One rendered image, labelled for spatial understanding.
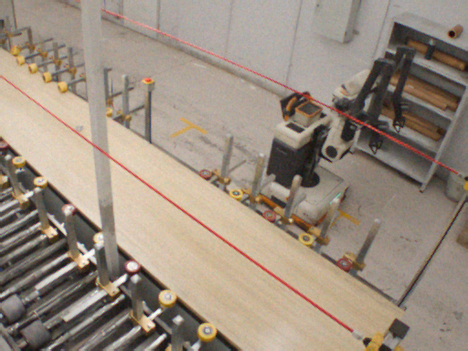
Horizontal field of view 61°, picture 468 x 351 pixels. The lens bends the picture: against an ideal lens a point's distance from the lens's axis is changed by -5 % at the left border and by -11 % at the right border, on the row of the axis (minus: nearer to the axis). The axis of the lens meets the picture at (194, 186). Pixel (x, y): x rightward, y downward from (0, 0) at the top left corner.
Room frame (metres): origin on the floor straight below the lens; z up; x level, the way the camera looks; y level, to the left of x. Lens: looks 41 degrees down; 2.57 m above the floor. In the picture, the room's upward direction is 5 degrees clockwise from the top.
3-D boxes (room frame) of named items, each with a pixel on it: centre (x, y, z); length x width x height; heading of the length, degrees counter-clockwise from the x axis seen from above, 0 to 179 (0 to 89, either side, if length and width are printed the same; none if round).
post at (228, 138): (2.16, -0.18, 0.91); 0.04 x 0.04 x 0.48; 49
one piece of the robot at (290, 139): (2.98, -0.88, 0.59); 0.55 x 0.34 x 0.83; 139
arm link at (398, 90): (2.77, -1.44, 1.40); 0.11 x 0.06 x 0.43; 139
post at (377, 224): (1.51, -0.94, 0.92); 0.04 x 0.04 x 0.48; 49
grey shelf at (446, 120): (3.65, -2.14, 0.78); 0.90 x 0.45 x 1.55; 49
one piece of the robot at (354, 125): (2.73, -1.17, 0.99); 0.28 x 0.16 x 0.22; 139
